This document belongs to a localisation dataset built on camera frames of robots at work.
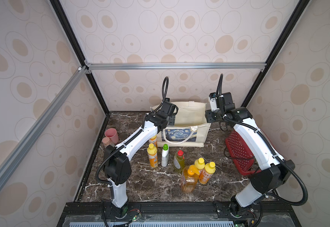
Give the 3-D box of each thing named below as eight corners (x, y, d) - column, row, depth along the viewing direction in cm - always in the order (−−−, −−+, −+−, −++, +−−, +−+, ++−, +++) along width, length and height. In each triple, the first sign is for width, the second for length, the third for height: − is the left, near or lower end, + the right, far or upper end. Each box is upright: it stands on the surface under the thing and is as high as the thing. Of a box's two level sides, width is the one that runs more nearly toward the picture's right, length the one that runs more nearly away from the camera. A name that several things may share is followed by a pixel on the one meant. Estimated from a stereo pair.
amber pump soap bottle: (182, 193, 81) (186, 177, 61) (181, 182, 85) (185, 164, 65) (194, 193, 81) (203, 177, 61) (193, 182, 85) (201, 164, 65)
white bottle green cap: (162, 166, 91) (161, 152, 77) (162, 159, 95) (161, 143, 80) (168, 166, 91) (169, 152, 77) (168, 159, 95) (168, 144, 80)
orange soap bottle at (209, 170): (200, 186, 84) (209, 171, 66) (197, 179, 86) (205, 163, 68) (207, 184, 85) (218, 168, 67) (204, 177, 87) (213, 161, 69)
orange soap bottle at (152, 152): (150, 166, 91) (146, 148, 73) (153, 161, 94) (150, 142, 76) (156, 169, 90) (153, 151, 72) (159, 164, 93) (156, 145, 74)
